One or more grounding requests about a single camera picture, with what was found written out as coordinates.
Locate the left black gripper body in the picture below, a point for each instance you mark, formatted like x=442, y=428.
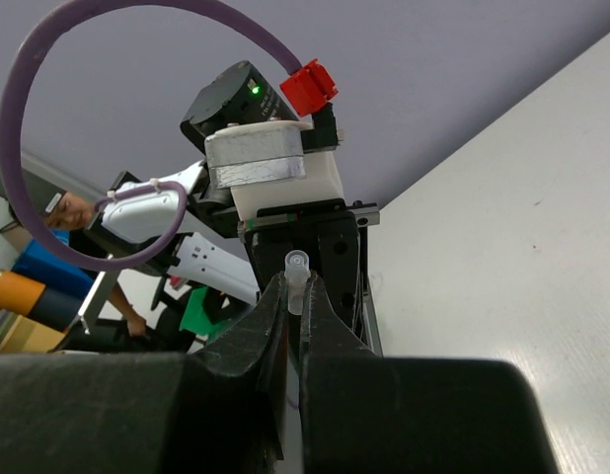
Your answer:
x=328, y=238

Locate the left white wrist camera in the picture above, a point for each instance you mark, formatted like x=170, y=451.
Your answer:
x=272, y=147

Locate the green plastic object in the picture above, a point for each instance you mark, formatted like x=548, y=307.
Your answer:
x=207, y=313

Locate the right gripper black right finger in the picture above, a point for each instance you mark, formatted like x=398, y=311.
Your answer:
x=366, y=413

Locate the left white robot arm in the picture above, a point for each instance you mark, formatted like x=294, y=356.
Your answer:
x=200, y=219

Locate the orange blue roll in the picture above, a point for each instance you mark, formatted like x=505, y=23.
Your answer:
x=37, y=301

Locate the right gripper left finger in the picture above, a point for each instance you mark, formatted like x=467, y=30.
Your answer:
x=220, y=410

